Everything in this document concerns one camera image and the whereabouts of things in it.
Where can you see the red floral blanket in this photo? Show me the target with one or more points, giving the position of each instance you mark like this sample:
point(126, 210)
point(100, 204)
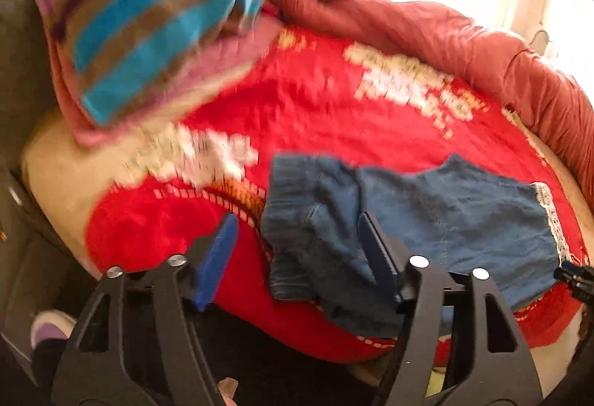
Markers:
point(325, 109)

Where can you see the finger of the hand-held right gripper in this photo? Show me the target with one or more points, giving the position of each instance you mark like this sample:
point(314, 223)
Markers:
point(575, 278)

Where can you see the red-pink duvet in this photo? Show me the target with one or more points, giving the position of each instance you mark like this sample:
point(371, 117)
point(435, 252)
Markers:
point(417, 16)

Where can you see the person's left hand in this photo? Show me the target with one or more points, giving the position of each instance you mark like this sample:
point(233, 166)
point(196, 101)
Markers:
point(228, 391)

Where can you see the striped pillow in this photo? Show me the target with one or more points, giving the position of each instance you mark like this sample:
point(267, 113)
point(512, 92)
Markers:
point(139, 39)

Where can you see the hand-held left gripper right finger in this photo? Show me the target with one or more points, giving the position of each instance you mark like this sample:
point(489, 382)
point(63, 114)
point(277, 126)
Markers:
point(378, 257)

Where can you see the blue denim pants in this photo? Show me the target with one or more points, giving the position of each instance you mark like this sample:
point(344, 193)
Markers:
point(464, 220)

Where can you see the pink quilted pillow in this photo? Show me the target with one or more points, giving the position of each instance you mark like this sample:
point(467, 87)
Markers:
point(241, 58)

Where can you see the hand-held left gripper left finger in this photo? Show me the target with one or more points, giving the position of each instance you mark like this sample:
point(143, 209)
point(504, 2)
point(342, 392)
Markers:
point(217, 262)

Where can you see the purple and white shoe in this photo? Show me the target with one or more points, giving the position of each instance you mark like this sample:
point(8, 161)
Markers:
point(51, 325)

